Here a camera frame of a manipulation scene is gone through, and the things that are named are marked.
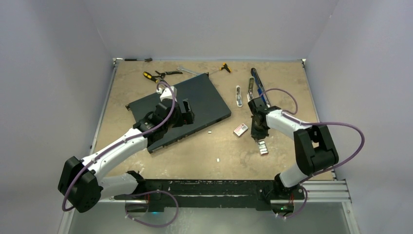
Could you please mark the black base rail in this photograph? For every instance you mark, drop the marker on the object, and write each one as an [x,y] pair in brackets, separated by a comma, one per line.
[159,194]

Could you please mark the black handled cutters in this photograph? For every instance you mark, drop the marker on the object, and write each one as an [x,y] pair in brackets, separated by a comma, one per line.
[163,74]

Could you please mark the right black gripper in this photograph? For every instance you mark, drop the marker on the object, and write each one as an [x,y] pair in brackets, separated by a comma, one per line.
[255,134]

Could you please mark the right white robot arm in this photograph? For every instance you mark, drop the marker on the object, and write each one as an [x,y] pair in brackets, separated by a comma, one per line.
[314,146]

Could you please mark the red white staple box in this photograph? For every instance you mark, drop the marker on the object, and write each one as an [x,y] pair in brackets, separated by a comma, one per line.
[240,130]

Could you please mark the black tool at wall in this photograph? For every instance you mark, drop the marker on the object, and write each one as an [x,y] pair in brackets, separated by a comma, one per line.
[139,59]

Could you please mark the open staple box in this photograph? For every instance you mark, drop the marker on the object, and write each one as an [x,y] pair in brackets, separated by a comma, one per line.
[263,150]

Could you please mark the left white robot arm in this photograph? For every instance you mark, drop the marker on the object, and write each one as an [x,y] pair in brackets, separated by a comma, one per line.
[82,180]

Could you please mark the blue stapler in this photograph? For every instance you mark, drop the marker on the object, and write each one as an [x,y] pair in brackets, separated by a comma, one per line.
[260,89]

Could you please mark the dark flat network switch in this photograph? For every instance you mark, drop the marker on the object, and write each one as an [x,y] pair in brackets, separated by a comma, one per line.
[206,103]

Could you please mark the silver wrench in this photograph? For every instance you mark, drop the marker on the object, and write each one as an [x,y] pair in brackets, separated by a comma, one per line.
[181,68]

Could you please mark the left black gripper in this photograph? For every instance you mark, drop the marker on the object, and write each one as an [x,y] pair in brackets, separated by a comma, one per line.
[185,118]

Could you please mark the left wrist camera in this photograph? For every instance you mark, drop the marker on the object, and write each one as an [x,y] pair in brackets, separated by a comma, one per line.
[166,93]

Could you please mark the small yellow black screwdriver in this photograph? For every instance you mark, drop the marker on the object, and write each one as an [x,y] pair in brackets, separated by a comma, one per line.
[223,67]

